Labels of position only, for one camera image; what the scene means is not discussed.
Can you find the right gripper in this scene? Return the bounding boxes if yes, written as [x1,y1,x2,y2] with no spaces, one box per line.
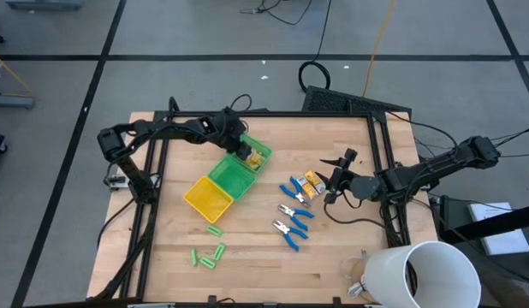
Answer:
[316,148,359,204]

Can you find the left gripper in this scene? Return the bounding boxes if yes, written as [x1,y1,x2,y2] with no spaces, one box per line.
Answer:
[216,107,254,163]

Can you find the yellow batteries pack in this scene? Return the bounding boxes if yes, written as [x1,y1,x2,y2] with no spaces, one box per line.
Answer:
[304,169,329,195]

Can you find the blue handled pliers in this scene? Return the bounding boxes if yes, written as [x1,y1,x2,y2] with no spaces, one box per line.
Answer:
[271,218,311,253]
[278,175,312,210]
[277,203,316,233]

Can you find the green plastic basket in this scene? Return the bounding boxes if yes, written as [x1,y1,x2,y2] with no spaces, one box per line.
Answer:
[227,133,275,175]
[206,154,259,203]

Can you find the yellow plastic basket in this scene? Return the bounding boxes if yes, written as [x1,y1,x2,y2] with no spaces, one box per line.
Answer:
[182,175,235,225]

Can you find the black perforated computer case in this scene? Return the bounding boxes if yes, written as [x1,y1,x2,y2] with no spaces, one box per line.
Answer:
[300,85,413,117]

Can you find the white cylindrical tube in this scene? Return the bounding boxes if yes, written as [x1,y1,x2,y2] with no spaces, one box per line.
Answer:
[363,240,483,308]

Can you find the black cabinet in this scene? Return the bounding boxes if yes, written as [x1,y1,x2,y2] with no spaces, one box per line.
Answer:
[435,193,478,246]

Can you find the black metal beam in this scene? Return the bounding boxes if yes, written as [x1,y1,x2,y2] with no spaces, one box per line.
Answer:
[437,204,529,246]

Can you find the white booklet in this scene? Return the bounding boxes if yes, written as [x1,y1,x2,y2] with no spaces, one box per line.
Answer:
[467,201,529,257]

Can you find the grey metal base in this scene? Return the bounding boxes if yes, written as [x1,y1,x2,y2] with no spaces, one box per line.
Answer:
[0,94,36,110]
[5,0,85,11]

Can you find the black aluminium table frame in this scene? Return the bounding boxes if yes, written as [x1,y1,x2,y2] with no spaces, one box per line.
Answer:
[87,95,416,308]

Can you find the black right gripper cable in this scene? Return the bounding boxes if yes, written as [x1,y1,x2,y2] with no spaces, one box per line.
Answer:
[323,190,388,227]

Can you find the clear plastic ring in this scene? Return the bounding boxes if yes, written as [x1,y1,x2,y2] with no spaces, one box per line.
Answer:
[339,255,369,283]

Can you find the black coiled floor cable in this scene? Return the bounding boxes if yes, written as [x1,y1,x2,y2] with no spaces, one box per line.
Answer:
[297,0,333,93]

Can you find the white cable bundle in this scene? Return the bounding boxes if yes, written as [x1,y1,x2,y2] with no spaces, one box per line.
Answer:
[347,280,368,300]

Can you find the yellow power cable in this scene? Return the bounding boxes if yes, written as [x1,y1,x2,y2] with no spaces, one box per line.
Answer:
[361,0,397,98]

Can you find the thin black floor cable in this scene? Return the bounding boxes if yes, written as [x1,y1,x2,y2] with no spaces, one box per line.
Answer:
[240,0,315,27]

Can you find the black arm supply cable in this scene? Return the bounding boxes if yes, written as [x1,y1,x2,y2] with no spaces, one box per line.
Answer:
[489,122,529,159]

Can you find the yellow floor cable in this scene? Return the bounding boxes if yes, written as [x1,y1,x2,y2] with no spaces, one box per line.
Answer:
[0,50,36,98]

